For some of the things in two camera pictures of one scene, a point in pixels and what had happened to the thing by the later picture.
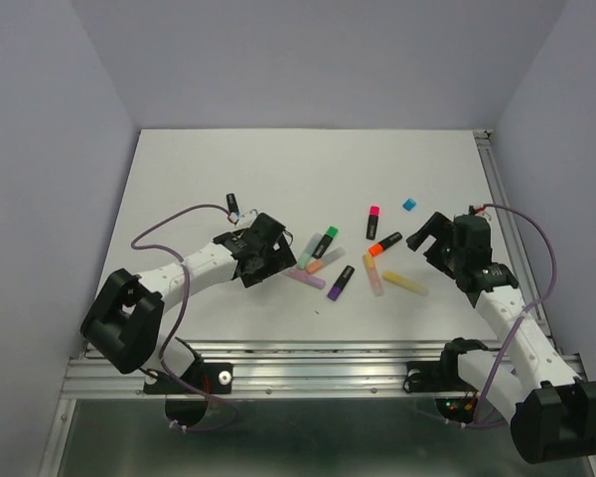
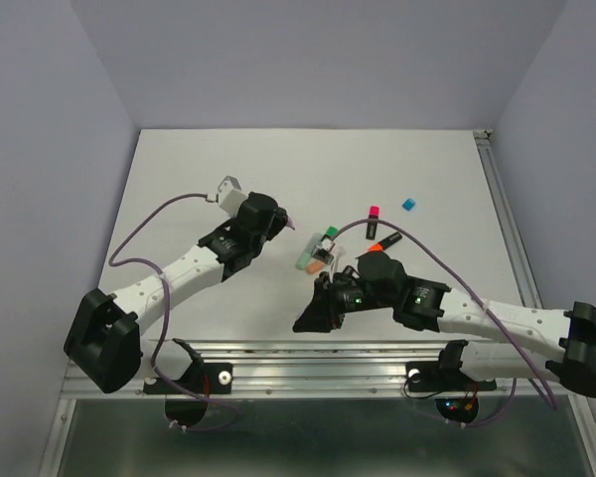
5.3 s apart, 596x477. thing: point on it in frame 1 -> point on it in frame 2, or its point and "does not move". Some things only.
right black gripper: [437, 225] -> [324, 309]
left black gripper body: [272, 261] -> [278, 223]
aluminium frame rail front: [329, 370] does not move
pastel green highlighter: [308, 250] does not move
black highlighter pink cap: [374, 212] does not move
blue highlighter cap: [408, 204] does not move
